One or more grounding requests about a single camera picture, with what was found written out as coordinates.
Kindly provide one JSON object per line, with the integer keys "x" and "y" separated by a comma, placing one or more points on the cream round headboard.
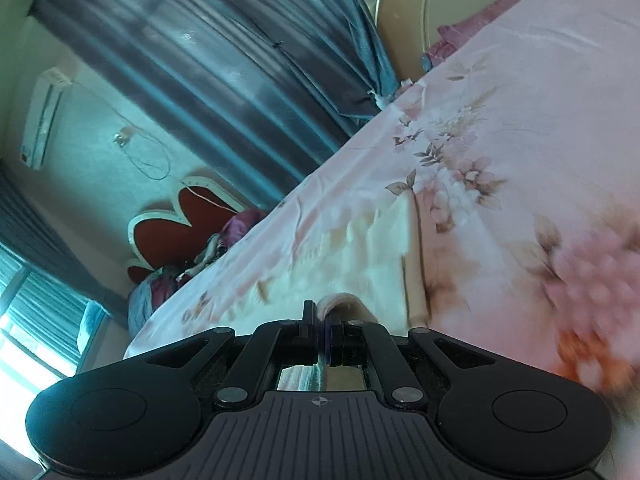
{"x": 400, "y": 25}

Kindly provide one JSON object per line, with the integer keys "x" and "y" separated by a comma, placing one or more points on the white knit sweater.
{"x": 360, "y": 255}

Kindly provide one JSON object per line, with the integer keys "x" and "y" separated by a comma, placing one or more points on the pile of clothes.
{"x": 210, "y": 252}

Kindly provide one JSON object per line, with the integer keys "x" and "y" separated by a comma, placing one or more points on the pink pillow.
{"x": 465, "y": 30}

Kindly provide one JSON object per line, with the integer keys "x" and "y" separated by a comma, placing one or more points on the purple pillow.
{"x": 245, "y": 227}

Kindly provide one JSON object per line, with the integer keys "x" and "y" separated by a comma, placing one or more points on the wall socket with plug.
{"x": 122, "y": 136}

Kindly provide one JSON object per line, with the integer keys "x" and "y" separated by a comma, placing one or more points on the red heart-shaped headboard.
{"x": 160, "y": 240}

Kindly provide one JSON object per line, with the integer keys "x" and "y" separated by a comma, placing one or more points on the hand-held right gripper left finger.
{"x": 310, "y": 330}

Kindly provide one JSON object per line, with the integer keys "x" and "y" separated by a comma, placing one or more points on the bed with pink floral sheet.
{"x": 525, "y": 110}

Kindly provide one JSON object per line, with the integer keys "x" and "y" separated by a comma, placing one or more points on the narrow grey-blue curtain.
{"x": 40, "y": 240}

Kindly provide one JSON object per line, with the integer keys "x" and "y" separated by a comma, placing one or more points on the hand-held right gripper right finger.
{"x": 332, "y": 347}

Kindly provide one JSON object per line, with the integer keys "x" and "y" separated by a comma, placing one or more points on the window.
{"x": 30, "y": 320}

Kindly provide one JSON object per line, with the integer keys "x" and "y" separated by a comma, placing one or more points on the white air conditioner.
{"x": 42, "y": 120}

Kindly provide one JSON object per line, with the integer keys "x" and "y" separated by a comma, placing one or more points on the wide blue curtain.
{"x": 200, "y": 60}

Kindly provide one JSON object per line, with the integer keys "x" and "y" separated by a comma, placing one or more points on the blue pillow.
{"x": 150, "y": 300}

